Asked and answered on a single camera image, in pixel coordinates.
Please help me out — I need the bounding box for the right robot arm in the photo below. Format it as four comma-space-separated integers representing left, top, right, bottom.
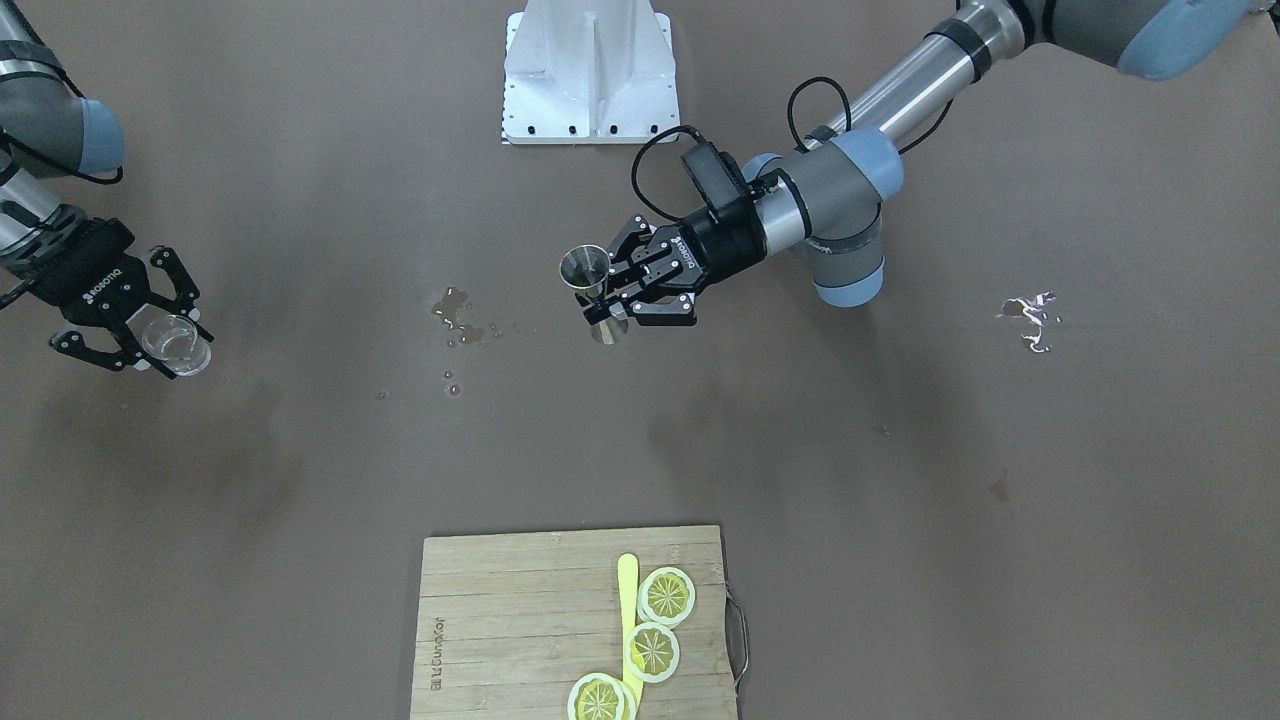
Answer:
1, 1, 212, 379

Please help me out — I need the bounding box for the lower lemon slice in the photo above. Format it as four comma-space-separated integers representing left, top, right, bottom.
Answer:
564, 673, 637, 720

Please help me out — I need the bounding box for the upper lemon slice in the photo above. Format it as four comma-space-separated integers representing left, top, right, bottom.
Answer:
637, 566, 698, 629

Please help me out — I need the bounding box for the clear glass shaker cup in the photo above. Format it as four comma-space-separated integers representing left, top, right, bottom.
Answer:
141, 314, 212, 377

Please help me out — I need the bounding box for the bamboo cutting board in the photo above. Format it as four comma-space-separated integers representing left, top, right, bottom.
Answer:
410, 525, 739, 719

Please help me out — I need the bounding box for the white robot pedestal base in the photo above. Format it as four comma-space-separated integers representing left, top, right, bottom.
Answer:
500, 1, 680, 145

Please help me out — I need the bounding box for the middle lemon slice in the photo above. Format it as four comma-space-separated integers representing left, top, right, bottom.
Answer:
623, 621, 681, 684

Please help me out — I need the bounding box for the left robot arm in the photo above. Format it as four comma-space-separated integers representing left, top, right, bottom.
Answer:
559, 1, 1277, 325

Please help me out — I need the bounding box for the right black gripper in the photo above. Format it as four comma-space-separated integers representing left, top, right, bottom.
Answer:
29, 218, 215, 372

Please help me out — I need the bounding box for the lemon slice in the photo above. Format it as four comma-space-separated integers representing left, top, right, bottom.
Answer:
623, 621, 681, 684
564, 673, 637, 720
637, 566, 698, 629

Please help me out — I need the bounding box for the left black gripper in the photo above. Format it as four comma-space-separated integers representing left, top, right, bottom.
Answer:
581, 195, 767, 327

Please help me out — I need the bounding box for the yellow plastic knife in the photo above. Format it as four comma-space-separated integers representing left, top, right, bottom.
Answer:
616, 553, 644, 719

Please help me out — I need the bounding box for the steel double jigger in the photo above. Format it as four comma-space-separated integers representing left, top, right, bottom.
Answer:
559, 243, 628, 346

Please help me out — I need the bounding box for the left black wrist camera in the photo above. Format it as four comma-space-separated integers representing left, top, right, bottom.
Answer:
681, 141, 751, 223

